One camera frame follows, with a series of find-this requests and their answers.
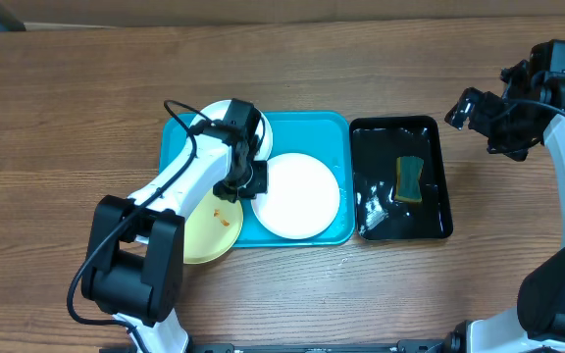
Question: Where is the large white plate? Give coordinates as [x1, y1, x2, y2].
[251, 153, 340, 240]

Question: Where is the green yellow sponge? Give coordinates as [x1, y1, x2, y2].
[394, 156, 424, 203]

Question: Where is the white plate with stain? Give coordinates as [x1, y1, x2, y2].
[201, 99, 274, 161]

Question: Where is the yellow plate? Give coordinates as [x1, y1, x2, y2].
[183, 190, 243, 265]

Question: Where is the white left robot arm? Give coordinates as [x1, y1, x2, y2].
[67, 119, 273, 352]

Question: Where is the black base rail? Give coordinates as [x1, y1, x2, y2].
[184, 339, 462, 353]

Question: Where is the black plastic tray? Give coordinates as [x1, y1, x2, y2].
[349, 116, 454, 241]

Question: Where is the teal plastic tray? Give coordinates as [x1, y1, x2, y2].
[158, 111, 356, 249]

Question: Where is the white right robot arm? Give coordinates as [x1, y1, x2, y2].
[443, 78, 565, 352]

